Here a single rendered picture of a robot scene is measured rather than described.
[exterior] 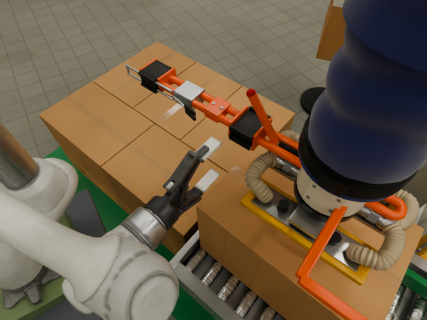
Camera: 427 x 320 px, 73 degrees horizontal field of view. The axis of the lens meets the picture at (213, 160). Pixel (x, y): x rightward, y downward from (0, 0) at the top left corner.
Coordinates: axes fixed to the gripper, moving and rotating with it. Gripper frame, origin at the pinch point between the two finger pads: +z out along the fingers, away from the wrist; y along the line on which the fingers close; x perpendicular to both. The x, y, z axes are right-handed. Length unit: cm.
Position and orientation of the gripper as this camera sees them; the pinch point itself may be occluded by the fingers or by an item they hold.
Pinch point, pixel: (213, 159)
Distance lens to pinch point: 72.1
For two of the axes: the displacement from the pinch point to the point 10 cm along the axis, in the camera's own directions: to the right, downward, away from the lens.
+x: 7.8, 5.2, -3.5
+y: -0.1, 5.8, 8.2
